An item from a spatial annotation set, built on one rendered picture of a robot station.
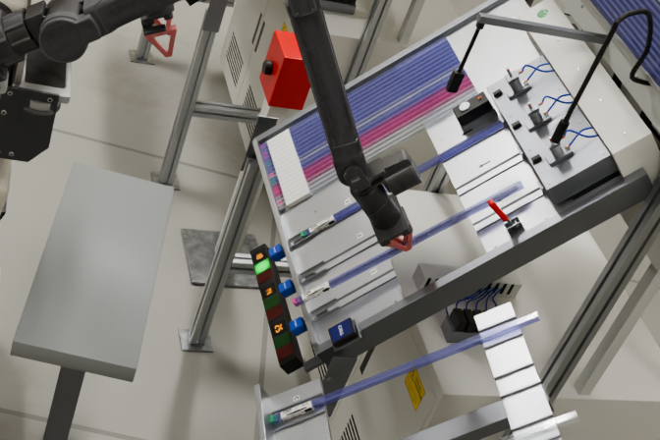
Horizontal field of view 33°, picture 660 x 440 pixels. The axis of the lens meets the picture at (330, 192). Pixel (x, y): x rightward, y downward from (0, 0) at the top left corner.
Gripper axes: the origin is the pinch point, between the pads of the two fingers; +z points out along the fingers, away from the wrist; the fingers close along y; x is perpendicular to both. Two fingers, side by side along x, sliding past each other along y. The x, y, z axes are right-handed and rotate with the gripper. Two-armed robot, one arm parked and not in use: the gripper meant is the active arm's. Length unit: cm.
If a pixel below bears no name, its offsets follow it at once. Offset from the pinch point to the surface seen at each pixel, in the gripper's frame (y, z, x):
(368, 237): 10.9, 4.3, 7.2
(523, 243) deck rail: -11.2, 3.0, -20.3
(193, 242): 100, 61, 70
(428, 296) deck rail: -11.2, 3.6, 0.3
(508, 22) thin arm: 17.8, -21.7, -37.8
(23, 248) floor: 93, 26, 106
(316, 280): 7.6, 4.8, 20.8
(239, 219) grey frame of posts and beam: 59, 26, 41
